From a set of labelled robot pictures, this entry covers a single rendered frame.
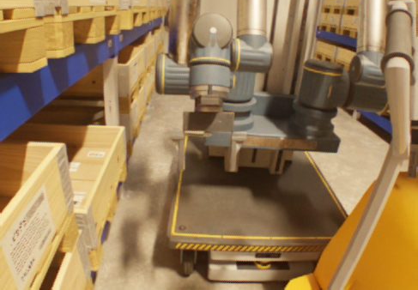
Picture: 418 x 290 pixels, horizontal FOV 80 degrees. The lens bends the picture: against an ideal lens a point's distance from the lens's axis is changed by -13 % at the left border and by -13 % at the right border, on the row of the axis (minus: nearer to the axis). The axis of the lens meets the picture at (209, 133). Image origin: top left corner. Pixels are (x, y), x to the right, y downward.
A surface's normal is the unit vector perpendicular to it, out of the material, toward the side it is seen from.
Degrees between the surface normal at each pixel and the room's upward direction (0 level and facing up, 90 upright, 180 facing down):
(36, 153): 90
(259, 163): 90
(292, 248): 90
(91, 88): 90
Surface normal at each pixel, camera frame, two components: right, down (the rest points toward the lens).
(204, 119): 0.03, 0.00
